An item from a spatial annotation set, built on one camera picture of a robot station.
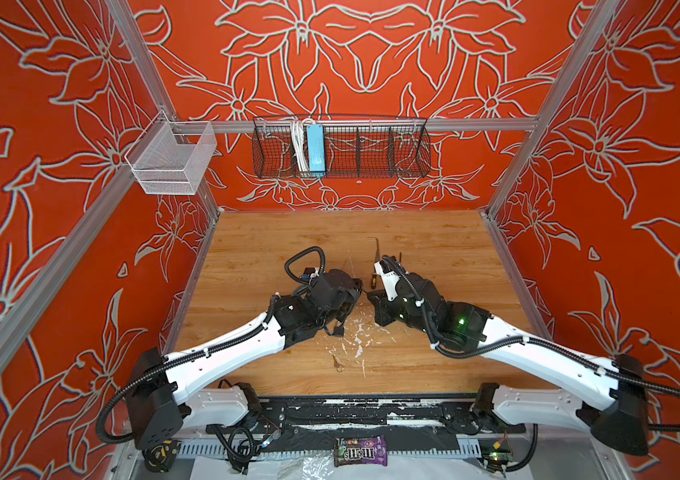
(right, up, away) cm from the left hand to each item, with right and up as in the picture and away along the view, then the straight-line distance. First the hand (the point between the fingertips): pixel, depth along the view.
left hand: (369, 283), depth 72 cm
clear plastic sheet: (-18, -42, -5) cm, 46 cm away
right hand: (-1, -3, 0) cm, 3 cm away
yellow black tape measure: (-48, -39, -6) cm, 62 cm away
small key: (-7, -25, +9) cm, 28 cm away
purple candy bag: (-3, -38, -4) cm, 39 cm away
